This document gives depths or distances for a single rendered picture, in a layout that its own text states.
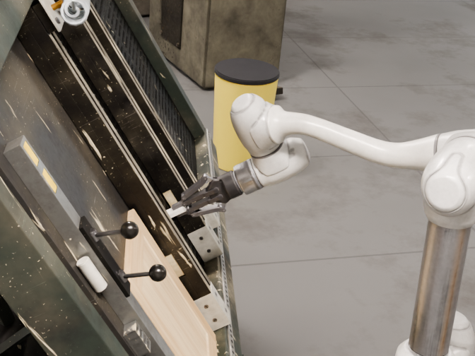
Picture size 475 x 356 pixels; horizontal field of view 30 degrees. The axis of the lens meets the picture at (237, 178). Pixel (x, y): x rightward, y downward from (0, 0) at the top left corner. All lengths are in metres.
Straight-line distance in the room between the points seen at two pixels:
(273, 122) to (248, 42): 4.46
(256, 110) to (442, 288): 0.64
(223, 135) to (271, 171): 3.05
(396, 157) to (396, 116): 4.44
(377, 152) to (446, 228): 0.31
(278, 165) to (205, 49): 4.26
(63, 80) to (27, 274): 0.76
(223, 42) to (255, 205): 1.82
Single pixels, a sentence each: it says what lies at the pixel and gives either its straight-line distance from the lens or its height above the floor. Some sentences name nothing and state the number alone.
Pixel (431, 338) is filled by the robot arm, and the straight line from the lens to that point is 2.25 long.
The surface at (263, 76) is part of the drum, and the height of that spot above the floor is 0.63.
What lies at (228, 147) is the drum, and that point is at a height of 0.17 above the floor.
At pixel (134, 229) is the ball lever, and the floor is 1.55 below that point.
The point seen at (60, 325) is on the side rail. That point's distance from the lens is 1.70.
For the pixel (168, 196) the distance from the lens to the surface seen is 2.84.
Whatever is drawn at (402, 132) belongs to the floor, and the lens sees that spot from 6.44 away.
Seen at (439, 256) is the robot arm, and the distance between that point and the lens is 2.13.
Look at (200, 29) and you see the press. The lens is 6.64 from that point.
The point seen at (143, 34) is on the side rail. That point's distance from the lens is 3.66.
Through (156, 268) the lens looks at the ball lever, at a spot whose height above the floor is 1.46.
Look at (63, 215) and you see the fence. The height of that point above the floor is 1.56.
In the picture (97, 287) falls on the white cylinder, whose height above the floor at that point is 1.41.
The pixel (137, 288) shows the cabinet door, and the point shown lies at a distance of 2.14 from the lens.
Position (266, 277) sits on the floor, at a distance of 4.54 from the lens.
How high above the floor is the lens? 2.49
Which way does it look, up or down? 27 degrees down
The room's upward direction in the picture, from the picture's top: 6 degrees clockwise
